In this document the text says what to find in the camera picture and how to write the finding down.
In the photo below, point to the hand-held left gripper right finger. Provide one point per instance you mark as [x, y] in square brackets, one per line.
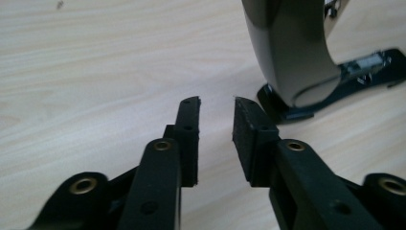
[303, 185]

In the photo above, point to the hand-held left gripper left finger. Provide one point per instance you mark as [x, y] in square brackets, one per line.
[162, 179]

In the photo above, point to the black stapler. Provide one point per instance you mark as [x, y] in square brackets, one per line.
[287, 48]

